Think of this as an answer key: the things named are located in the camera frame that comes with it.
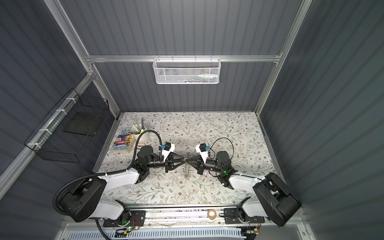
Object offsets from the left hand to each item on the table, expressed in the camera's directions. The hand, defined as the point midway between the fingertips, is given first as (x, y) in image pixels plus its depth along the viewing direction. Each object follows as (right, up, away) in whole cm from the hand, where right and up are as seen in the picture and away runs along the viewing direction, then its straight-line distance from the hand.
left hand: (184, 159), depth 77 cm
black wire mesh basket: (-57, +14, -5) cm, 59 cm away
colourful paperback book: (-44, +7, +25) cm, 51 cm away
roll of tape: (+14, -28, -3) cm, 32 cm away
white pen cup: (-30, +10, +23) cm, 39 cm away
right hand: (+2, -1, -1) cm, 3 cm away
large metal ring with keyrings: (+1, -3, -2) cm, 4 cm away
